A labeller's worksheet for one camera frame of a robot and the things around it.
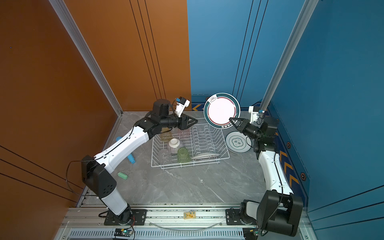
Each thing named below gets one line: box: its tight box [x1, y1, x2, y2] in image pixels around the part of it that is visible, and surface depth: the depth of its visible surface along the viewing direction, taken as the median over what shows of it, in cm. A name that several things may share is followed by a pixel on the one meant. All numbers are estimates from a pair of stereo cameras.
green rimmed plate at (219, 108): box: [203, 92, 241, 130], surface depth 75 cm
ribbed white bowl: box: [167, 138, 181, 154], surface depth 95 cm
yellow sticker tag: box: [183, 212, 196, 220], surface depth 75 cm
